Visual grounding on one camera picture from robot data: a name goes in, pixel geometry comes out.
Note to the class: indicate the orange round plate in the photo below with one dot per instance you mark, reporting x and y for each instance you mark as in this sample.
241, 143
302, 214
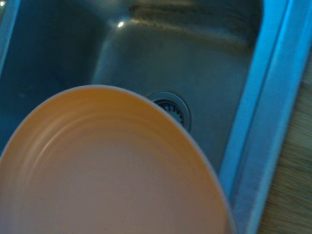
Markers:
109, 170

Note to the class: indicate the stainless steel double sink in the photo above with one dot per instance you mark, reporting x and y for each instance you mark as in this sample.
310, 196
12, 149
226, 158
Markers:
170, 61

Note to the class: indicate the metal sink drain strainer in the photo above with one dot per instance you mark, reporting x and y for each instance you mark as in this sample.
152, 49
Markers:
179, 111

